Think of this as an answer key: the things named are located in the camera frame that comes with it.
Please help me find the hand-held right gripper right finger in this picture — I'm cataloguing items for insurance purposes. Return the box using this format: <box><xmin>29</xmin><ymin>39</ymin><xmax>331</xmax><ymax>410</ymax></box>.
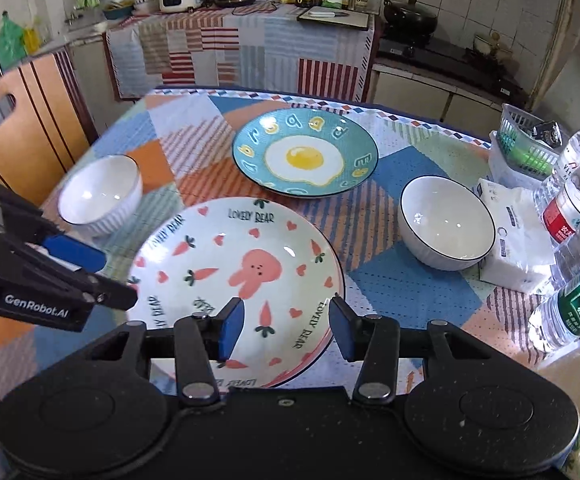
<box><xmin>328</xmin><ymin>295</ymin><xmax>472</xmax><ymax>407</ymax></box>

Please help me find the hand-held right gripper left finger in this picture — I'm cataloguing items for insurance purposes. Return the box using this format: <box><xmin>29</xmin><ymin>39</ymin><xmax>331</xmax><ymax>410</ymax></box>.
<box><xmin>88</xmin><ymin>297</ymin><xmax>247</xmax><ymax>408</ymax></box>

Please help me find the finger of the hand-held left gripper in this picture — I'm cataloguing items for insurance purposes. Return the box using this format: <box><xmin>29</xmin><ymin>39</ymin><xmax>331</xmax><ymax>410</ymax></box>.
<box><xmin>0</xmin><ymin>166</ymin><xmax>107</xmax><ymax>275</ymax></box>
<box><xmin>0</xmin><ymin>217</ymin><xmax>139</xmax><ymax>312</ymax></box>

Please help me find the white ribbed bowl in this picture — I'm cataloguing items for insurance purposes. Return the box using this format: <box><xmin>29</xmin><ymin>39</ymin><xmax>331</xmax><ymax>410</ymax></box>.
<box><xmin>398</xmin><ymin>175</ymin><xmax>497</xmax><ymax>272</ymax></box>
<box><xmin>58</xmin><ymin>154</ymin><xmax>144</xmax><ymax>238</ymax></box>

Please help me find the bunny and carrot print plate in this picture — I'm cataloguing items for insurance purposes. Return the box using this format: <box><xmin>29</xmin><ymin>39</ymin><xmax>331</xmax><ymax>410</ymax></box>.
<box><xmin>126</xmin><ymin>196</ymin><xmax>347</xmax><ymax>390</ymax></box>

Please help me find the teal fried egg print plate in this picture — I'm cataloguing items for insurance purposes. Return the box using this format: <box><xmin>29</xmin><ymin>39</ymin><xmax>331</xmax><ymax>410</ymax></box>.
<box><xmin>232</xmin><ymin>108</ymin><xmax>378</xmax><ymax>199</ymax></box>

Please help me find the patchwork pattern tablecloth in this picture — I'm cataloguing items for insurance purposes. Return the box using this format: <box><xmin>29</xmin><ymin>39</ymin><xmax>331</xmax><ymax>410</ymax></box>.
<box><xmin>0</xmin><ymin>87</ymin><xmax>563</xmax><ymax>411</ymax></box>

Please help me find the wooden chair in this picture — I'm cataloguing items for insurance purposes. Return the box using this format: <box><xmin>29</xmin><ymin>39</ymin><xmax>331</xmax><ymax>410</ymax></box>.
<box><xmin>0</xmin><ymin>52</ymin><xmax>98</xmax><ymax>206</ymax></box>

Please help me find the white tissue pack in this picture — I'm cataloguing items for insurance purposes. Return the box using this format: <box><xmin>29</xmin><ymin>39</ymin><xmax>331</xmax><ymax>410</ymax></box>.
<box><xmin>477</xmin><ymin>177</ymin><xmax>560</xmax><ymax>294</ymax></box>

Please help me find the green plastic bag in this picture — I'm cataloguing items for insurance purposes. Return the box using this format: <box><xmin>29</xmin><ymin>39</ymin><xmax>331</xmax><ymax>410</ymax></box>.
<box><xmin>0</xmin><ymin>10</ymin><xmax>27</xmax><ymax>74</ymax></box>

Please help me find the blue dish bowl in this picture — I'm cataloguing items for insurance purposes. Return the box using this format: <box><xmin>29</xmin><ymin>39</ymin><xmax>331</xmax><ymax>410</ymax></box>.
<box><xmin>102</xmin><ymin>3</ymin><xmax>136</xmax><ymax>20</ymax></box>

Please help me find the red label water bottle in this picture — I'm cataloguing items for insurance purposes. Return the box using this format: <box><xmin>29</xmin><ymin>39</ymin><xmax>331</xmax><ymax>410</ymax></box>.
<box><xmin>542</xmin><ymin>139</ymin><xmax>580</xmax><ymax>251</ymax></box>

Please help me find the cream cabinet under stove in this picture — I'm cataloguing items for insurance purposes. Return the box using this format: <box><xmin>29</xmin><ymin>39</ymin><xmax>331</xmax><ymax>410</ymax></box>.
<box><xmin>369</xmin><ymin>62</ymin><xmax>507</xmax><ymax>122</ymax></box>

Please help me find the grey plastic basket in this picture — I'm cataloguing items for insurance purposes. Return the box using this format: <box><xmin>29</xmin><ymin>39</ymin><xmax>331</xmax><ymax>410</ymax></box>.
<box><xmin>497</xmin><ymin>103</ymin><xmax>572</xmax><ymax>171</ymax></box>

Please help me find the striped patchwork counter cloth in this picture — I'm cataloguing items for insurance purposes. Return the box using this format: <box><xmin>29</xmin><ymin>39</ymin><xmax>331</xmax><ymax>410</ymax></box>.
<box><xmin>106</xmin><ymin>2</ymin><xmax>377</xmax><ymax>104</ymax></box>

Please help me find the black gas stove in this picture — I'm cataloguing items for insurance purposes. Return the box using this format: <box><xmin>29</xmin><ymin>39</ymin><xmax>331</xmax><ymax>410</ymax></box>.
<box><xmin>377</xmin><ymin>35</ymin><xmax>529</xmax><ymax>107</ymax></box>

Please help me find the white label water bottle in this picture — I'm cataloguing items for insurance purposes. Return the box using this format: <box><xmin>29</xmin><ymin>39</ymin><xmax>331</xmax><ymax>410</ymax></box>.
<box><xmin>534</xmin><ymin>116</ymin><xmax>580</xmax><ymax>217</ymax></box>

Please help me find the black cutting board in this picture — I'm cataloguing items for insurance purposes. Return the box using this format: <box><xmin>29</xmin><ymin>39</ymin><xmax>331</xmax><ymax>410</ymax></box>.
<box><xmin>297</xmin><ymin>6</ymin><xmax>371</xmax><ymax>30</ymax></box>

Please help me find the small metal pot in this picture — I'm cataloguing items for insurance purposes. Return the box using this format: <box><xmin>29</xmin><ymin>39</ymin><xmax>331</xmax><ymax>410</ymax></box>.
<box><xmin>472</xmin><ymin>32</ymin><xmax>510</xmax><ymax>62</ymax></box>

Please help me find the black wok with lid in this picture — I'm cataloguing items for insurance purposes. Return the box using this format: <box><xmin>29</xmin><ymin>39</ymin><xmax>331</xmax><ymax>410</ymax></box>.
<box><xmin>382</xmin><ymin>0</ymin><xmax>439</xmax><ymax>39</ymax></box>

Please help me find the wall pipe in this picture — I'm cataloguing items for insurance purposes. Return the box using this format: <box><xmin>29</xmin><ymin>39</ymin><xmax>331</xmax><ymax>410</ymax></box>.
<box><xmin>527</xmin><ymin>0</ymin><xmax>573</xmax><ymax>107</ymax></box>

